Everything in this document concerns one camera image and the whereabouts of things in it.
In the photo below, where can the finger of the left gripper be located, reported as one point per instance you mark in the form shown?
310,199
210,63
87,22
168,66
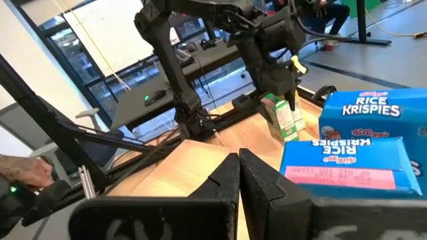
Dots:
292,101

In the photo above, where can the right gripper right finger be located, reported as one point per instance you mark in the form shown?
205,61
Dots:
300,216

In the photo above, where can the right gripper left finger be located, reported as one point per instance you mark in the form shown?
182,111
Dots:
166,216

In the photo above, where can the green Apple Jacks cereal box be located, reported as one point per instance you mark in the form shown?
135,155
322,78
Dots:
280,120

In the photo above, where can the blue Rice Krispies cereal box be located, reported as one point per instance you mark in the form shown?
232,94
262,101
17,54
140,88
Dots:
370,108
340,178

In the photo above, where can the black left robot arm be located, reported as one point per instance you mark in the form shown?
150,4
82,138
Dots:
173,66

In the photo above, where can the yellow tag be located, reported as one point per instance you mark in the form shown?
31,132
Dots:
298,64

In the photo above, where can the black clamp hook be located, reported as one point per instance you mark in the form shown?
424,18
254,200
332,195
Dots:
323,91

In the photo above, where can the person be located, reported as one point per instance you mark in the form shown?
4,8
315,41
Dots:
320,13

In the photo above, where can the black keyboard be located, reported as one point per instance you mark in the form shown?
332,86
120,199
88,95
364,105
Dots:
184,57

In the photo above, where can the blue chair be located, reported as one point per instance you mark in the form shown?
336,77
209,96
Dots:
100,148

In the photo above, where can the black stand pole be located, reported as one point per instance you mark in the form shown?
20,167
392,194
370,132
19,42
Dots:
363,23

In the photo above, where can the grey desk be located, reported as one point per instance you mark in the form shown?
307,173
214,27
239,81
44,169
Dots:
140,103

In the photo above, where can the black computer mouse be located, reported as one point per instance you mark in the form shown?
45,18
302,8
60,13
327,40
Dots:
155,97

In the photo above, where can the white chair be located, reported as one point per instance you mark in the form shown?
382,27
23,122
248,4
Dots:
87,115

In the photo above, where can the black handheld device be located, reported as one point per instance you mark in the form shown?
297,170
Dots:
33,203

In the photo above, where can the person's hand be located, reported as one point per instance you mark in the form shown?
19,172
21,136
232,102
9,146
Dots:
26,171

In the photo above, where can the silver metal bracket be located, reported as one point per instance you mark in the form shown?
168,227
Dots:
86,182

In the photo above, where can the black metal table frame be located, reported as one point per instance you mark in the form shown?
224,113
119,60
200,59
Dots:
33,106

